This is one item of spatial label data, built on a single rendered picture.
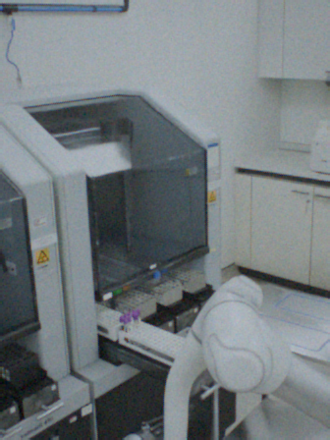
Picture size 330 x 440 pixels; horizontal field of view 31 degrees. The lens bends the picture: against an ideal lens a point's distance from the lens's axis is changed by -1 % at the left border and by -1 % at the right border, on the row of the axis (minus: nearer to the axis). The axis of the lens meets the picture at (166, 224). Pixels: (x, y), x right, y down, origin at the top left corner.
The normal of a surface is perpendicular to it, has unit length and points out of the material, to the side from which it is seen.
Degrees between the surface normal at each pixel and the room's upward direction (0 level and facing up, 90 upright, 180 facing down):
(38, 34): 90
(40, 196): 90
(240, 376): 87
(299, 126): 90
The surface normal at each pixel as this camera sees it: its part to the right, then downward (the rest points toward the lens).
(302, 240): -0.67, 0.25
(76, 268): 0.74, 0.19
